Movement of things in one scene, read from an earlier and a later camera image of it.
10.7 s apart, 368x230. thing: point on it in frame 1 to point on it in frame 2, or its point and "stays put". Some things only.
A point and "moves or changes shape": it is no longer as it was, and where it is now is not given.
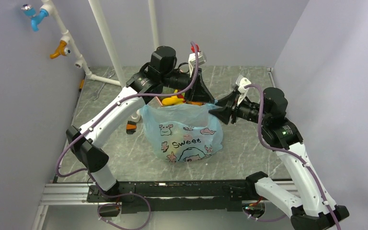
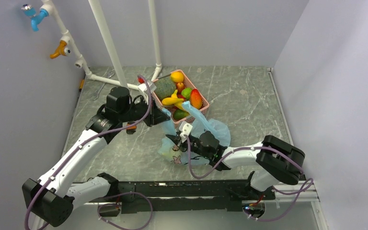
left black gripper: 198,91 to 155,116
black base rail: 178,196 stays put
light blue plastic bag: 182,133 moves or changes shape
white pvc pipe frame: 48,8 stays put
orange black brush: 131,127 stays put
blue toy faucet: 36,18 stays put
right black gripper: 224,112 to 175,139
